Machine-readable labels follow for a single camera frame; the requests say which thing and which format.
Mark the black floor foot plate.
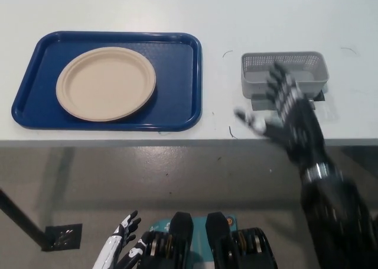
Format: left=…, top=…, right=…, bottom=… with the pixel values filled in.
left=44, top=223, right=84, bottom=252

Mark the beige round paper plate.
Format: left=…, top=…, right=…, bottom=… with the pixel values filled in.
left=55, top=46, right=157, bottom=122

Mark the blue plastic serving tray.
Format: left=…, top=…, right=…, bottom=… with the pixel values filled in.
left=11, top=31, right=203, bottom=132

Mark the black table leg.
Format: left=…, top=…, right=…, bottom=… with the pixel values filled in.
left=0, top=188, right=50, bottom=248

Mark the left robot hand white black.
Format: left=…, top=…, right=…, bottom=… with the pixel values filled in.
left=93, top=210, right=147, bottom=269

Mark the grey perforated plastic basket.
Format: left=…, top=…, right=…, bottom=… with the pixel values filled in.
left=240, top=51, right=330, bottom=100

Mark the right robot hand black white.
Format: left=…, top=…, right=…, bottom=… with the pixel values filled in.
left=234, top=61, right=329, bottom=173

